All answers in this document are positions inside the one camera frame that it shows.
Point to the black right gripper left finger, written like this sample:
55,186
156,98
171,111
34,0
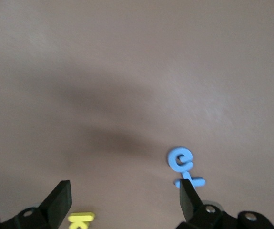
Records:
55,202

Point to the blue foam letter t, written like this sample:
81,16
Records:
196,182

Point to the blue foam letter e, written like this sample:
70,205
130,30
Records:
172,159

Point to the brown table cover mat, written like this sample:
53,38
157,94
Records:
55,47

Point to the yellow foam letter k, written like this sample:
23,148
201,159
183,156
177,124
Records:
79,217

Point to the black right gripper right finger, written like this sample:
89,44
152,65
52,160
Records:
189,202

